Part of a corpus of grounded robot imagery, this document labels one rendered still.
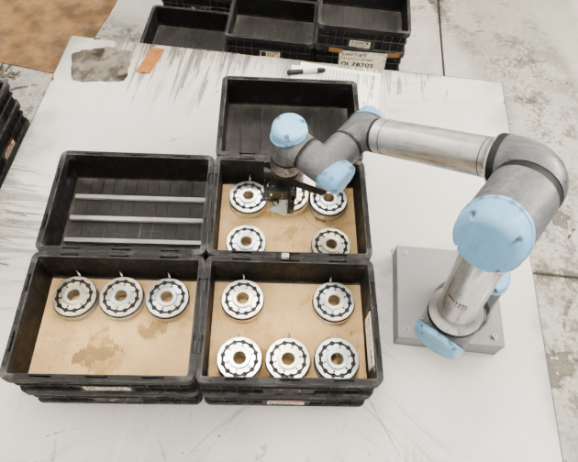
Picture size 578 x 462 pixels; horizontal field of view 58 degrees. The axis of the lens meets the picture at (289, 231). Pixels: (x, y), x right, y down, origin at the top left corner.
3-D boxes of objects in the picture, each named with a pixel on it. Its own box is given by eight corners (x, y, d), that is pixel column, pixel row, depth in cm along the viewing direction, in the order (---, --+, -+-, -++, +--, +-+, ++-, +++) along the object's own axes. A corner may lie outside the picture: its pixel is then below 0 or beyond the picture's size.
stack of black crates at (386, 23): (388, 67, 272) (410, -11, 234) (388, 109, 257) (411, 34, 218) (312, 59, 272) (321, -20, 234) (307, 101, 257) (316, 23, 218)
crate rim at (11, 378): (206, 259, 125) (205, 255, 123) (194, 385, 110) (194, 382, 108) (37, 255, 123) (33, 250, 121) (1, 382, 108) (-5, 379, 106)
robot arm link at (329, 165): (370, 150, 107) (328, 121, 109) (337, 184, 102) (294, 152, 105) (362, 171, 114) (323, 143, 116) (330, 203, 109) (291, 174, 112)
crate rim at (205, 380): (371, 263, 127) (372, 259, 125) (382, 388, 111) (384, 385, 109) (206, 259, 125) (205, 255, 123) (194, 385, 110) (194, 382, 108)
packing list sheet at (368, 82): (381, 71, 191) (381, 69, 190) (381, 117, 179) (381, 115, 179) (292, 60, 191) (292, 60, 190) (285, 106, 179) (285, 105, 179)
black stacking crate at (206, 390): (363, 280, 135) (372, 260, 125) (372, 398, 120) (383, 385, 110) (210, 277, 133) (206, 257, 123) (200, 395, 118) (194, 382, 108)
